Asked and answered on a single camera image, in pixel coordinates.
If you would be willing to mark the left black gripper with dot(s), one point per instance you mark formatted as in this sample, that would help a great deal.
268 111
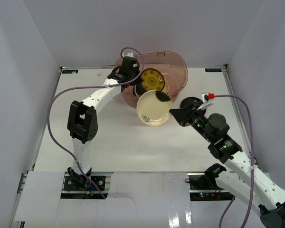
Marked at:
137 81

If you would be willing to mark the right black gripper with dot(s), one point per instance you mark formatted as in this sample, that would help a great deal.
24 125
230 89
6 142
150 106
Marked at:
182 115

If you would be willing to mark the brown yellow patterned plate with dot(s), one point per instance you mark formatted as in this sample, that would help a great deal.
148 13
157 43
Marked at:
152 79

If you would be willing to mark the cream plate with black mark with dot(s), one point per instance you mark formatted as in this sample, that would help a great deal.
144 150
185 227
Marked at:
153 108

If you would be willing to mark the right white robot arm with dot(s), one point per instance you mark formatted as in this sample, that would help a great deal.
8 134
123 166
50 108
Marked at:
235 173

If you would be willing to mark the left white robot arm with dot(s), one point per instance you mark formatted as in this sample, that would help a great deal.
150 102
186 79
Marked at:
82 121

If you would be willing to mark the pink translucent plastic bin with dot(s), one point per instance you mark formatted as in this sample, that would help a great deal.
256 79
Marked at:
172 67

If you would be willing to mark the glossy black plate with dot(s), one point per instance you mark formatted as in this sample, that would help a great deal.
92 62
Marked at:
188 104

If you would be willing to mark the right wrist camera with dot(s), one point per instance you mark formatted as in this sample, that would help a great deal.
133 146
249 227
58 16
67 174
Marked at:
208 98

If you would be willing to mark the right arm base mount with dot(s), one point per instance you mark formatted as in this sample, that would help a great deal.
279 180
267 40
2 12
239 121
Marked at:
203 189

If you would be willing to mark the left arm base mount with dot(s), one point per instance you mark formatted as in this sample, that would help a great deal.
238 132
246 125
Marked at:
77 186

